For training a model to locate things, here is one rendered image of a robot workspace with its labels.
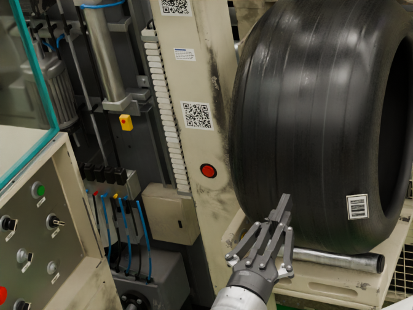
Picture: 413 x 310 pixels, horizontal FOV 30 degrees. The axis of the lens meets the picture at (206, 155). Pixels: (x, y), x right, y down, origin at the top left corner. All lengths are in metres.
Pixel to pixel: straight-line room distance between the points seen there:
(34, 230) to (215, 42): 0.58
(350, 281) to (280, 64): 0.56
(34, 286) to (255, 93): 0.69
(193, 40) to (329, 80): 0.35
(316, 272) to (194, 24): 0.64
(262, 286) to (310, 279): 0.55
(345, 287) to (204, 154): 0.45
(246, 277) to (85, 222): 0.69
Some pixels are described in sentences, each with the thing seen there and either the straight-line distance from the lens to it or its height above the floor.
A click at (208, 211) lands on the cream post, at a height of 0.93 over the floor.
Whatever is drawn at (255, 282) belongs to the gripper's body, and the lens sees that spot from 1.30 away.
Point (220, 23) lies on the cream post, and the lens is 1.73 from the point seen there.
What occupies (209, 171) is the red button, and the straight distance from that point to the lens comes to 1.87.
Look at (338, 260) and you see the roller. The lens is 1.81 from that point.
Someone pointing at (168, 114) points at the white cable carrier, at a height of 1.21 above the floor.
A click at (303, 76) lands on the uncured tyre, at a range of 1.51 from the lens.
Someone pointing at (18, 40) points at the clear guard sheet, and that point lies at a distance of 1.65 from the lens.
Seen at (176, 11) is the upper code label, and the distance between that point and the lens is 1.68.
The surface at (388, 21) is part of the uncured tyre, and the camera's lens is 1.61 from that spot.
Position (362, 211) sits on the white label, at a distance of 1.54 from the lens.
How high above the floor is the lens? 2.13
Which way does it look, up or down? 33 degrees down
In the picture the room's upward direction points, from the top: 11 degrees counter-clockwise
